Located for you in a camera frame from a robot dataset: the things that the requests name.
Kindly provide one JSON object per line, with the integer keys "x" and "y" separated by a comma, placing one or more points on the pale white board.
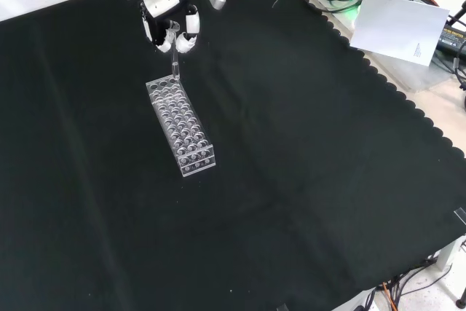
{"x": 398, "y": 27}

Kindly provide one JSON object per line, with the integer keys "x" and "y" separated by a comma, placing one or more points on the clear acrylic test tube rack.
{"x": 180, "y": 129}

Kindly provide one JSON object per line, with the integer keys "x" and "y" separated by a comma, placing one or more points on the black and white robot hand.
{"x": 164, "y": 1}

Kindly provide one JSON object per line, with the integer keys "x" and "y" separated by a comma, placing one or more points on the clear tape piece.
{"x": 461, "y": 215}

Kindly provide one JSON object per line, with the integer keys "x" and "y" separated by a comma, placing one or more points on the white bench leg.
{"x": 449, "y": 254}

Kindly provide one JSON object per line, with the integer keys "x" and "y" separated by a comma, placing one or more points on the black tripod leg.
{"x": 458, "y": 14}

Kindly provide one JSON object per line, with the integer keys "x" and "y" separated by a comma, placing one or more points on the black bench cloth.
{"x": 255, "y": 180}

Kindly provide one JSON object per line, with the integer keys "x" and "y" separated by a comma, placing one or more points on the clear glass test tube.
{"x": 175, "y": 59}

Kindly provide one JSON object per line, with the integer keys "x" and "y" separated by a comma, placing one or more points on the black power adapter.
{"x": 453, "y": 39}

